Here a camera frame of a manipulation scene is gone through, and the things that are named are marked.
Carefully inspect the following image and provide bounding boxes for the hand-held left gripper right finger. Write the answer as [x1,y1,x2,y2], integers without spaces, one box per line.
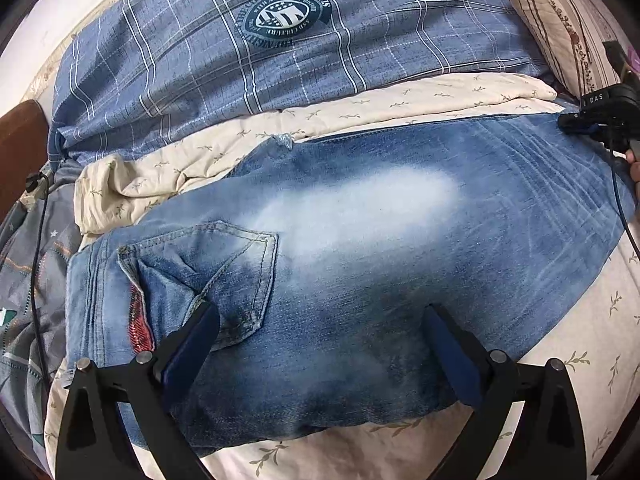
[422,304,588,480]

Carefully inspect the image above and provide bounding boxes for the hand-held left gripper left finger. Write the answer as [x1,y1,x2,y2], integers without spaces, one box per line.
[54,301,222,480]

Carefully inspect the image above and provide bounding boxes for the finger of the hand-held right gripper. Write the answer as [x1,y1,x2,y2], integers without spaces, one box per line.
[557,112,608,137]

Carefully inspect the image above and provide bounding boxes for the blue denim pants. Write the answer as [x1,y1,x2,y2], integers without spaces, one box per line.
[65,112,636,458]

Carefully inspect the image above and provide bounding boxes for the striped floral pillow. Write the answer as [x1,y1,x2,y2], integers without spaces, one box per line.
[502,0,640,101]

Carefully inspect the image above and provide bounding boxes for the cream leaf-print bed sheet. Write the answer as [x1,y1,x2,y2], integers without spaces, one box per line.
[42,72,640,480]

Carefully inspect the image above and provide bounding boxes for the grey star-print cloth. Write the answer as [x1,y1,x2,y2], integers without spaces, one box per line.
[0,160,87,472]

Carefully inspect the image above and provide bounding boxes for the brown headboard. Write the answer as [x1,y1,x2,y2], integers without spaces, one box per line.
[0,100,48,221]

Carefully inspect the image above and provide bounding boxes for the blue plaid quilt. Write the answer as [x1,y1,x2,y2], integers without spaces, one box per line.
[50,0,551,161]

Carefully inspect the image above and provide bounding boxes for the black cable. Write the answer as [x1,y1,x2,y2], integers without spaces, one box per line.
[22,172,53,391]

